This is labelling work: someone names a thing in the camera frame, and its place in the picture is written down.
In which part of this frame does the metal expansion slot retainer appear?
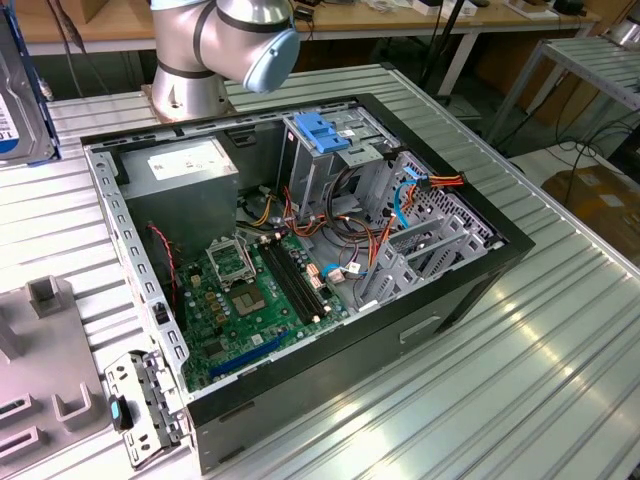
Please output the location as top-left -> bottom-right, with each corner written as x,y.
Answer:
103,349 -> 190,471

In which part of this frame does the metal disk bay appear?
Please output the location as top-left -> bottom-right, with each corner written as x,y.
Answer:
357,214 -> 489,312

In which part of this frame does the black cable bundle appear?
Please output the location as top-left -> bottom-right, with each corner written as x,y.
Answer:
323,167 -> 376,246

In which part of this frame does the metal socket cover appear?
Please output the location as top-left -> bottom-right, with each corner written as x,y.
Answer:
205,234 -> 259,290

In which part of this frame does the black cable metal connector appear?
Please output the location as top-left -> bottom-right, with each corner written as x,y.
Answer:
43,0 -> 86,104

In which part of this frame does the metal slat side table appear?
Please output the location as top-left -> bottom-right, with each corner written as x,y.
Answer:
487,37 -> 640,151

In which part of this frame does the orange power wire black plug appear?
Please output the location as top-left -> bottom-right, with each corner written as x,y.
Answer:
407,171 -> 467,207

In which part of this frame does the small blue wire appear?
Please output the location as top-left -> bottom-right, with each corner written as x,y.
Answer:
319,260 -> 364,285

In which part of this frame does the red black fan wire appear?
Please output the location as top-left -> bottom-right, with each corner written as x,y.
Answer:
146,223 -> 179,307

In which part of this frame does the CPU socket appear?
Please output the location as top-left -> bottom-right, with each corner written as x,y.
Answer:
228,283 -> 267,317

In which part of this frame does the hard disk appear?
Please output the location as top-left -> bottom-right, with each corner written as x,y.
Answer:
0,0 -> 64,166

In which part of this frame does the blue plastic drive latch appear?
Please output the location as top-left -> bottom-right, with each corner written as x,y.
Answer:
294,113 -> 351,155

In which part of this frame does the black case fan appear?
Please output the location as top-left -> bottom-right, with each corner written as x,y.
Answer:
147,224 -> 187,331

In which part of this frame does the green motherboard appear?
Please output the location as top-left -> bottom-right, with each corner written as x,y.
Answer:
174,232 -> 351,394

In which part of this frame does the red orange wire bundle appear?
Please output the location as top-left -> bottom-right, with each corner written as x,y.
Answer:
282,185 -> 330,239

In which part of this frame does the black open PC case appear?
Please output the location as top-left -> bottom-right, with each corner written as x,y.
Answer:
79,92 -> 536,476

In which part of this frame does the metal optical drive cage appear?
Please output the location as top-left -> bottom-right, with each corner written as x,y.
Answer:
277,107 -> 401,221

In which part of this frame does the yellow orange wire bundle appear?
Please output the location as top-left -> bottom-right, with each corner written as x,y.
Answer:
249,193 -> 277,227

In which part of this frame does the blue expansion slot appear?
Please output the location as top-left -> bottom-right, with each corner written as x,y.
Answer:
208,329 -> 290,380

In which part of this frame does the grey power supply unit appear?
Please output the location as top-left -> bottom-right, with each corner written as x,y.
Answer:
117,135 -> 241,256

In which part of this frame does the orange wire strand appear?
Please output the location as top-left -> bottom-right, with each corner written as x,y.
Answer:
366,219 -> 397,281

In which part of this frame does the black latch blue button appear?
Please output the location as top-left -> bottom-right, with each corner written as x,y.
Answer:
108,393 -> 135,433

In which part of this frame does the black RAM slot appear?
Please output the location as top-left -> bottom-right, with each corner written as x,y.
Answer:
269,238 -> 323,319
263,240 -> 317,323
257,241 -> 311,325
275,236 -> 329,316

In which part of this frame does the grey parts rack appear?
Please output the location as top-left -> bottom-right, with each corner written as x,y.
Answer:
0,276 -> 114,476

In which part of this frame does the blue data wire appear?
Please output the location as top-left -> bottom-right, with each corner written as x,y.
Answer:
391,166 -> 424,232

